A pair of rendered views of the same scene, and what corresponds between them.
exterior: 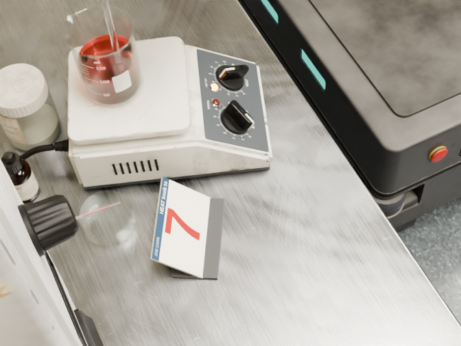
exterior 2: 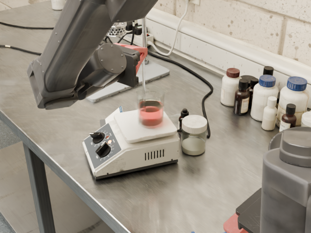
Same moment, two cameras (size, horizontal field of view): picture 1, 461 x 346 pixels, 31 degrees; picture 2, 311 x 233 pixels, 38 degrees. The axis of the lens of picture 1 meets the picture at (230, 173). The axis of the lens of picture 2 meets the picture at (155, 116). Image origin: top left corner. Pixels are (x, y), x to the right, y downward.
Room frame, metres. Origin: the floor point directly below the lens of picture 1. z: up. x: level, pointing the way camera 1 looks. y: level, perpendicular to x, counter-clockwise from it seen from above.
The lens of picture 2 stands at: (1.35, -0.15, 1.38)
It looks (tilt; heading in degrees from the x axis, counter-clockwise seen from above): 31 degrees down; 162
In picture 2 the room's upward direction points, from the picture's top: straight up
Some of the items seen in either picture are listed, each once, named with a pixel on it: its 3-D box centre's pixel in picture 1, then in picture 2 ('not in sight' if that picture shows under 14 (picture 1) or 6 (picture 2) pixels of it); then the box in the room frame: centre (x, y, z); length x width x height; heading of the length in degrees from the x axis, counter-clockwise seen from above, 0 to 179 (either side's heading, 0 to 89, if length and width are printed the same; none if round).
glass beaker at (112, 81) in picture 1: (104, 59); (151, 107); (0.53, 0.11, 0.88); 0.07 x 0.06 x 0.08; 69
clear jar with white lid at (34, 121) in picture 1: (25, 108); (194, 135); (0.55, 0.21, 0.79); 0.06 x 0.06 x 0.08
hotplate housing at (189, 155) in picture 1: (159, 112); (134, 141); (0.53, 0.07, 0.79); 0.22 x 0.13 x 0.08; 91
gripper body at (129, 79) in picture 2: not in sight; (107, 69); (0.58, 0.00, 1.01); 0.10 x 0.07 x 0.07; 35
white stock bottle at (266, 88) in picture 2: not in sight; (264, 97); (0.46, 0.44, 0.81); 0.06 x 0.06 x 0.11
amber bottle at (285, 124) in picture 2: not in sight; (288, 121); (0.57, 0.45, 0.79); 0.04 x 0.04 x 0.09
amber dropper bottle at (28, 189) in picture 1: (16, 173); (184, 120); (0.47, 0.22, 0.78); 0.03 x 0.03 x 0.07
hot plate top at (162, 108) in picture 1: (127, 88); (144, 123); (0.53, 0.09, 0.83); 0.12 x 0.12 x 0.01; 1
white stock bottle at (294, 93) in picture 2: not in sight; (293, 102); (0.52, 0.49, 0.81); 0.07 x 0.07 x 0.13
